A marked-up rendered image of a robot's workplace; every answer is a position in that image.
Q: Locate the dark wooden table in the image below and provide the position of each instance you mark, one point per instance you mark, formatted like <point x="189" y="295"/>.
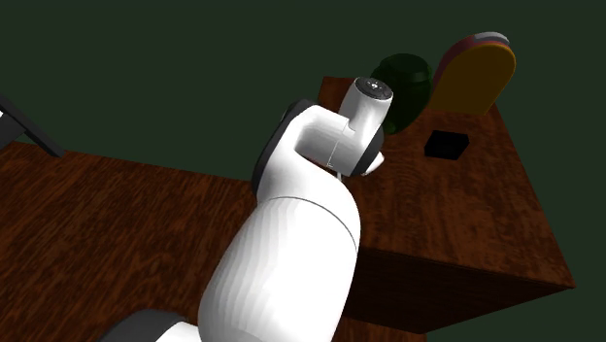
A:
<point x="454" y="213"/>

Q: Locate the dark green round jar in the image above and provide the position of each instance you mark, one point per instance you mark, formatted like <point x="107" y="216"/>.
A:
<point x="408" y="90"/>

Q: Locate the small black box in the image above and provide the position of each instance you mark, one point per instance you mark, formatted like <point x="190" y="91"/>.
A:
<point x="446" y="144"/>

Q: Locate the dark grey furniture piece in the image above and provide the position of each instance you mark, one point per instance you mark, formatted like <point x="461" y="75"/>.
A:
<point x="23" y="128"/>

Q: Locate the yellow and red rounded board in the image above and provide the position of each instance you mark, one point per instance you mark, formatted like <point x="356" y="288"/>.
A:
<point x="473" y="80"/>

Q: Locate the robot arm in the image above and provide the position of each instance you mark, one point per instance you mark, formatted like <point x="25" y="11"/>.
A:
<point x="289" y="246"/>

